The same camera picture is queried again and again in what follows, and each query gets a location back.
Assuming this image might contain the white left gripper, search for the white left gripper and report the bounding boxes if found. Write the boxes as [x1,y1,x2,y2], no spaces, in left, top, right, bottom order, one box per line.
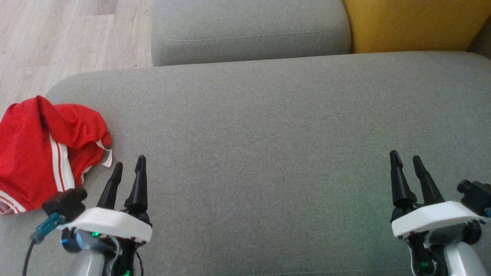
[58,155,153,276]

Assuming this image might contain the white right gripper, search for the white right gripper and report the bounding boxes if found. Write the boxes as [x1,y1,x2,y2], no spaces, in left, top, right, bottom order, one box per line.
[389,150,482,276]

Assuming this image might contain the red shirt white sleeves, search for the red shirt white sleeves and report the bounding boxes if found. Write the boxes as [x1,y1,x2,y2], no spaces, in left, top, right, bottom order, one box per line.
[0,96,104,215]

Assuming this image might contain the large grey sofa seat cushion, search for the large grey sofa seat cushion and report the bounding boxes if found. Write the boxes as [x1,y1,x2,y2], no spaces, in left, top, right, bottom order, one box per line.
[0,52,491,276]

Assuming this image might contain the grey cushion corner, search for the grey cushion corner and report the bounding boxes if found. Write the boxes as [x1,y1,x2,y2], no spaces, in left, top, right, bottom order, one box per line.
[467,19,491,60]

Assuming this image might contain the yellow sofa cushion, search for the yellow sofa cushion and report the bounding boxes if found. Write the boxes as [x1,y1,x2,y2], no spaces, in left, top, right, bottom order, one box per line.
[341,0,491,54]

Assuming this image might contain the grey sofa back cushion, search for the grey sofa back cushion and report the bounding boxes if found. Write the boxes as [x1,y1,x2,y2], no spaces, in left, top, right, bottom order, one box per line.
[151,0,351,67]

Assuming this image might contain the black left cable teal plug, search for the black left cable teal plug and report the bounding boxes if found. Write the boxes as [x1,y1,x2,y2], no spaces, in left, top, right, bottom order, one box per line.
[22,213,66,276]

